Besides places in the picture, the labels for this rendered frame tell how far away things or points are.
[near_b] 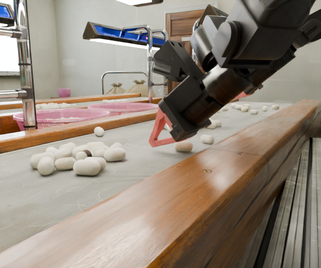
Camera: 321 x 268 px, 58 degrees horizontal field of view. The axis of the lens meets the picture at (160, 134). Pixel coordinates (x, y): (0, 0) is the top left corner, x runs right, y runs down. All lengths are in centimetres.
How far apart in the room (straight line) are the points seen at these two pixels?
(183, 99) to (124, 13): 589
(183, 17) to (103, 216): 541
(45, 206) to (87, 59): 652
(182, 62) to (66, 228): 31
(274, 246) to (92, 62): 645
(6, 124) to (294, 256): 81
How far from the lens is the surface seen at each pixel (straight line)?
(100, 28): 141
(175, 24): 565
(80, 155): 47
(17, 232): 30
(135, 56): 607
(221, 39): 39
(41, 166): 43
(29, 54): 68
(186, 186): 30
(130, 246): 20
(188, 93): 44
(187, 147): 52
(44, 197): 36
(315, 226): 48
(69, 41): 719
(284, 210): 50
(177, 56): 46
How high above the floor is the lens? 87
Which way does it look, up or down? 11 degrees down
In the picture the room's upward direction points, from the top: straight up
